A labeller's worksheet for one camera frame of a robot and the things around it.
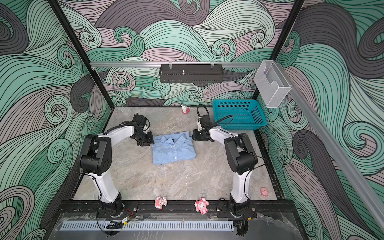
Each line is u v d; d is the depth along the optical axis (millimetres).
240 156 512
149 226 697
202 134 758
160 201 728
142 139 830
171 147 923
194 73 951
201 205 713
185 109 1131
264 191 773
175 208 746
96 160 503
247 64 954
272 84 777
